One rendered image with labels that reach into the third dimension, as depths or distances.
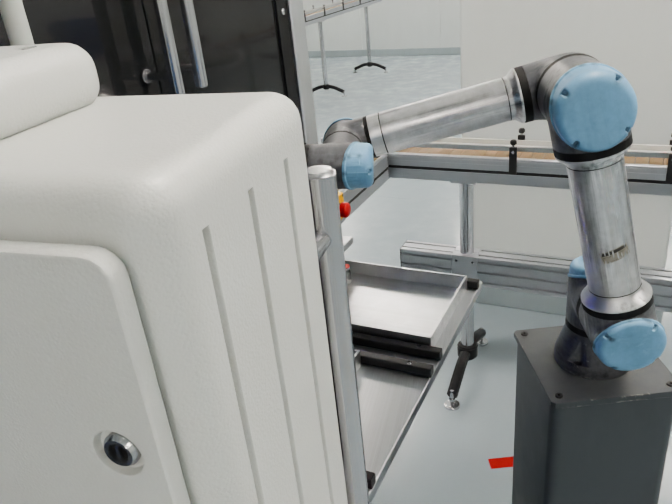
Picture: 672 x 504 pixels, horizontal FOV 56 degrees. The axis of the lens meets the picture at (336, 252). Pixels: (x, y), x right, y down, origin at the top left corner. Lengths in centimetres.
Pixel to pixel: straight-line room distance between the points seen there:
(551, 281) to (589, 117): 140
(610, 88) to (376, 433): 64
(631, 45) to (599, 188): 162
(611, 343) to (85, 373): 100
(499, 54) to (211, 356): 250
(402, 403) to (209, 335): 90
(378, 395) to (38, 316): 94
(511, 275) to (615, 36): 96
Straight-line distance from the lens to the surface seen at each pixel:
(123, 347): 27
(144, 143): 30
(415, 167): 226
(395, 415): 114
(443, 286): 150
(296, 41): 146
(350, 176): 102
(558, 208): 286
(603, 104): 101
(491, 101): 113
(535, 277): 234
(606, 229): 110
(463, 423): 246
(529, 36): 269
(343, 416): 55
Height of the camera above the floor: 162
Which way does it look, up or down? 26 degrees down
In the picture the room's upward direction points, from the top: 6 degrees counter-clockwise
